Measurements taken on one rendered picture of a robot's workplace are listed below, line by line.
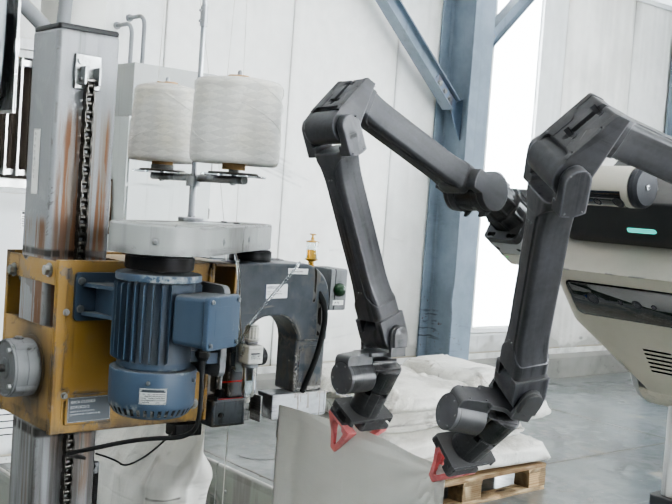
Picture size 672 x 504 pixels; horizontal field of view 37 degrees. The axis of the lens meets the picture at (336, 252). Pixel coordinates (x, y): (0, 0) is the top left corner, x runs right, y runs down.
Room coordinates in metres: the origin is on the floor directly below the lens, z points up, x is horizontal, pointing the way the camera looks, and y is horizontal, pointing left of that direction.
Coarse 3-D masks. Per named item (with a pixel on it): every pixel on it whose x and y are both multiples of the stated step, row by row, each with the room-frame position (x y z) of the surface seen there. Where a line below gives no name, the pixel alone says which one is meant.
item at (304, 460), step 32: (288, 416) 2.02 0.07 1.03; (288, 448) 2.01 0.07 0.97; (320, 448) 1.90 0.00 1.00; (352, 448) 1.80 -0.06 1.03; (384, 448) 1.74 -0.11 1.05; (288, 480) 2.01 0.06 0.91; (320, 480) 1.89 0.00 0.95; (352, 480) 1.80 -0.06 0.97; (384, 480) 1.74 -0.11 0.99; (416, 480) 1.69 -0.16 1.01
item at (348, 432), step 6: (330, 408) 1.82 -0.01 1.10; (330, 414) 1.82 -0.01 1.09; (336, 414) 1.81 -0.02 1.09; (342, 414) 1.82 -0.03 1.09; (330, 420) 1.83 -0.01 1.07; (336, 420) 1.81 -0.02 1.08; (342, 420) 1.80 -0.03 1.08; (330, 426) 1.84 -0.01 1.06; (336, 426) 1.83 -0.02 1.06; (342, 426) 1.79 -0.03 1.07; (348, 426) 1.80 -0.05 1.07; (336, 432) 1.84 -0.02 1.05; (342, 432) 1.80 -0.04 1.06; (348, 432) 1.79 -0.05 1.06; (354, 432) 1.79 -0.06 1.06; (342, 438) 1.80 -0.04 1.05; (348, 438) 1.80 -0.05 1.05; (330, 444) 1.85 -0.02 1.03; (336, 444) 1.83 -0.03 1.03; (342, 444) 1.82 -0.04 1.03; (336, 450) 1.84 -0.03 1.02
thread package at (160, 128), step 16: (144, 96) 1.99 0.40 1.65; (160, 96) 1.98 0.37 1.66; (176, 96) 1.99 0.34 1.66; (192, 96) 2.02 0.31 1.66; (144, 112) 1.99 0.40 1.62; (160, 112) 1.98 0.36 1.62; (176, 112) 1.99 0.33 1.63; (144, 128) 1.98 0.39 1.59; (160, 128) 1.98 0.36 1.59; (176, 128) 1.99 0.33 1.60; (128, 144) 2.02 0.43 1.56; (144, 144) 1.98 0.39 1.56; (160, 144) 1.98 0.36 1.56; (176, 144) 1.99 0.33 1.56; (144, 160) 2.07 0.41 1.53; (160, 160) 1.98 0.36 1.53; (176, 160) 1.99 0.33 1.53
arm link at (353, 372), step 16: (400, 336) 1.76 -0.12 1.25; (352, 352) 1.76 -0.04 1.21; (368, 352) 1.75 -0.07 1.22; (384, 352) 1.76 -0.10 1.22; (400, 352) 1.77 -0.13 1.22; (336, 368) 1.74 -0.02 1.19; (352, 368) 1.72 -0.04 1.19; (368, 368) 1.74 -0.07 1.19; (336, 384) 1.74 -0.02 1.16; (352, 384) 1.71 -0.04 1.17; (368, 384) 1.74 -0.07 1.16
